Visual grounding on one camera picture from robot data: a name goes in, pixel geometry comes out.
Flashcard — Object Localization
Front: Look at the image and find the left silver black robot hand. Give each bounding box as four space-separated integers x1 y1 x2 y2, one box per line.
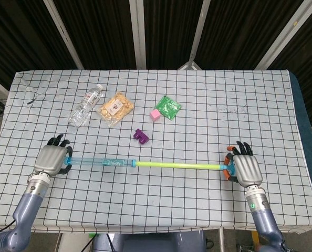
34 134 73 177

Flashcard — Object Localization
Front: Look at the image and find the right silver orange-tipped robot hand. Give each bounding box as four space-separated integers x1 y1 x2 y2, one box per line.
223 141 264 187

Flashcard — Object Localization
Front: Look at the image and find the white black-grid tablecloth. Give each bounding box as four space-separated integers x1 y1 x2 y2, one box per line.
0 68 312 235

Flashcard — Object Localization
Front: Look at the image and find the purple building block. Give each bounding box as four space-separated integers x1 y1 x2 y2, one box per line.
132 128 150 145

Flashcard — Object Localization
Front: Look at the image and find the green foil sachet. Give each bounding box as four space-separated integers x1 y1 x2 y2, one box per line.
155 95 182 120

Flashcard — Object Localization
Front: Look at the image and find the toy water pump tube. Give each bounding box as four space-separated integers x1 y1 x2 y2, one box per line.
64 156 235 175

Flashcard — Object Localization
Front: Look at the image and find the clear bag of beige snacks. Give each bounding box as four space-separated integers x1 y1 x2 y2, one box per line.
100 91 134 128

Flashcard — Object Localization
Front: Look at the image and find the blue-grey robot torso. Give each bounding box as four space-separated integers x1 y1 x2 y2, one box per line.
92 230 206 252

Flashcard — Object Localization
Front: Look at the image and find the white frame post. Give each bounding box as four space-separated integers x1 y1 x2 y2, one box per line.
129 0 147 70
43 0 85 70
254 0 304 70
177 0 212 71

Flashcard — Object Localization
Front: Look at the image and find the clear plastic water bottle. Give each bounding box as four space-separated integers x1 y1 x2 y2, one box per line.
68 84 105 128

